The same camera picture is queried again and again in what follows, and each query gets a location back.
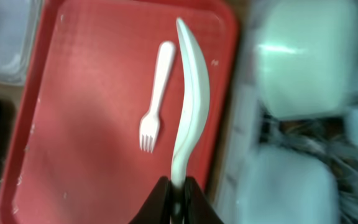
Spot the mint green bowl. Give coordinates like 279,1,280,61
255,0,358,120

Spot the white plastic spoon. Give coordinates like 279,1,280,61
171,18,210,189

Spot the grey dishwasher rack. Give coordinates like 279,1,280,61
214,1,358,223

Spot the white plastic fork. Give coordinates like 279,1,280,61
139,41,176,153

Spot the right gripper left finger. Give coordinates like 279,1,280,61
129,176,172,224

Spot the light blue bowl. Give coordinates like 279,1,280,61
236,144,340,224

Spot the clear plastic bin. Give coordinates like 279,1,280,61
0,0,44,86

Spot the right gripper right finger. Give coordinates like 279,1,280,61
184,177,223,224

